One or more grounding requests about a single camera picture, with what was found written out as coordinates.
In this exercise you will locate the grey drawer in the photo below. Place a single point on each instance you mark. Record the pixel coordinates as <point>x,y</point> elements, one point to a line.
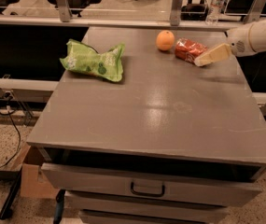
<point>107,205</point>
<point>177,188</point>

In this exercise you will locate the metal railing frame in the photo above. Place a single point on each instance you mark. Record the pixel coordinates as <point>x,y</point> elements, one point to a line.
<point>114,13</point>

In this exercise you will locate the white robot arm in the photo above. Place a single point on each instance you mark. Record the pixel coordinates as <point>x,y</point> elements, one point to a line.
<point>258,37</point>

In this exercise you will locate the green chip bag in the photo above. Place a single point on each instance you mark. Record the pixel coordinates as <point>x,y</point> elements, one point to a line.
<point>84,59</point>

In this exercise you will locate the cardboard box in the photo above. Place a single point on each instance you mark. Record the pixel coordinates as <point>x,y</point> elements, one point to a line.
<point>34,183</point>

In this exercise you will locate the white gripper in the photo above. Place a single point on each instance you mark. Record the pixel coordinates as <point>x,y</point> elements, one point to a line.
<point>239,43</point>

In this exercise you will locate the grey top drawer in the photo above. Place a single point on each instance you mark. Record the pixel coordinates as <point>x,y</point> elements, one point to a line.
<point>177,188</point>

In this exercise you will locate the black bag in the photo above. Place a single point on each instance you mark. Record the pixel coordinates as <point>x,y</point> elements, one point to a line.
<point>194,11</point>

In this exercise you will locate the red coke can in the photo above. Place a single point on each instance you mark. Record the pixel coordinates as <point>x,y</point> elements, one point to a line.
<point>188,50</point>

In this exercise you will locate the black drawer handle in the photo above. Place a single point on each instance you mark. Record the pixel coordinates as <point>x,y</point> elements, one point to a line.
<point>147,191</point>

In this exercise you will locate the orange fruit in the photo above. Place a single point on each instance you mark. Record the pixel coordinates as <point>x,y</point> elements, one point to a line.
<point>165,40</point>

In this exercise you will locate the clear plastic water bottle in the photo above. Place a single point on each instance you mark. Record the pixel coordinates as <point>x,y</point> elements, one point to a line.
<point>214,11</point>

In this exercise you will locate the grey middle drawer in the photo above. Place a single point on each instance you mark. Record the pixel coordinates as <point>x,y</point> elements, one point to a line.
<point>107,205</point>

